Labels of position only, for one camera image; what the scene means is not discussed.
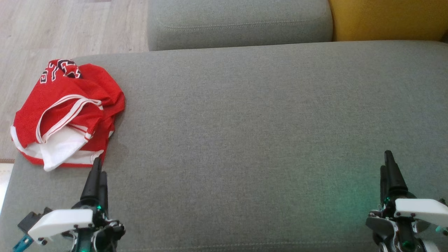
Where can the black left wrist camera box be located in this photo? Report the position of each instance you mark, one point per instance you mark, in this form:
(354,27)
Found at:
(29,219)

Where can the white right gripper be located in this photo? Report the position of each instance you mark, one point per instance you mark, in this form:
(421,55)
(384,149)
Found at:
(420,208)

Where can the grey sofa back cushion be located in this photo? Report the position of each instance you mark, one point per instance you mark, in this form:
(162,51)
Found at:
(238,24)

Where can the yellow sofa cushion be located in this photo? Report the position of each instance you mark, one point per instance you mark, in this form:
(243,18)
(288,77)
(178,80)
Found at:
(385,19)

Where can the red white basketball jersey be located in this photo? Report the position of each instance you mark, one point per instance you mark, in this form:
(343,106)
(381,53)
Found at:
(52,115)

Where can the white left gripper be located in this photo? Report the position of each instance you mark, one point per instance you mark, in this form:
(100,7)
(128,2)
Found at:
(59,220)

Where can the grey fabric sofa seat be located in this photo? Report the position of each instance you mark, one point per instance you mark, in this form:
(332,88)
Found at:
(252,140)

